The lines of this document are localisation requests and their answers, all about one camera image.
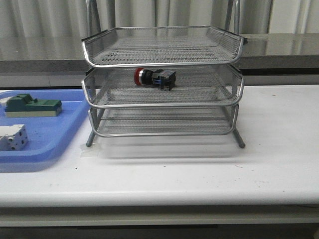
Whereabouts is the white electrical block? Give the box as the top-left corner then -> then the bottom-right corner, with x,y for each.
0,124 -> 28,151

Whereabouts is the blue plastic tray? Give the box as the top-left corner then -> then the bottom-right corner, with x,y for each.
0,89 -> 89,173

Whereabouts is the green and beige block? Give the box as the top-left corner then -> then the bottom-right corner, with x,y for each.
4,94 -> 62,118

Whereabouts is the red emergency stop button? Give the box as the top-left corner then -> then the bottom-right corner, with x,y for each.
134,68 -> 176,91

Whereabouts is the silver mesh top tray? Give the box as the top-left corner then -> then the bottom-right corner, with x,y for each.
82,26 -> 247,68

